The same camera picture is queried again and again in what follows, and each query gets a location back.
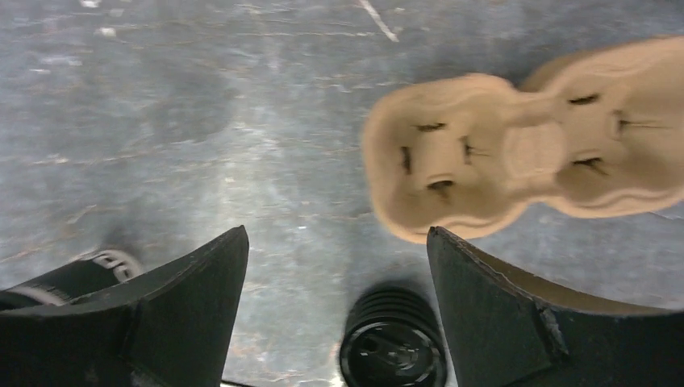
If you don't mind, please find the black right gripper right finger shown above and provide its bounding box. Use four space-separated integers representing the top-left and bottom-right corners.
427 227 683 386

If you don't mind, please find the cardboard cup carrier stack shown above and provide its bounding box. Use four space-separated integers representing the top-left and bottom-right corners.
361 35 683 243

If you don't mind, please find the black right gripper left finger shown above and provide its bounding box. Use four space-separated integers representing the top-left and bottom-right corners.
1 226 249 386

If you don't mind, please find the stack of black lids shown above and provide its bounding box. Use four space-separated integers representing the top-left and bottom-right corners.
338 282 448 387

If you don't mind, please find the black paper coffee cup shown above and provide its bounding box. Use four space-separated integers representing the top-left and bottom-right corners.
1 249 144 311

